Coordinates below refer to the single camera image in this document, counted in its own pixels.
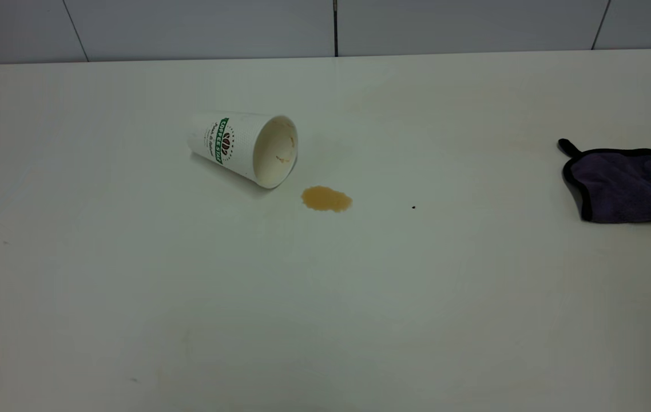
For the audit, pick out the purple cloth with black trim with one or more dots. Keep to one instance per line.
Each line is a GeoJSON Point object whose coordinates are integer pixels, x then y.
{"type": "Point", "coordinates": [623, 186]}

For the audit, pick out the white paper coffee cup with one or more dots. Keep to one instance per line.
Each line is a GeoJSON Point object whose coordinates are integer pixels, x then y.
{"type": "Point", "coordinates": [239, 143]}

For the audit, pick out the brown coffee spill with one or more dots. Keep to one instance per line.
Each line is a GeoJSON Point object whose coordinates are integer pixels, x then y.
{"type": "Point", "coordinates": [325, 198]}

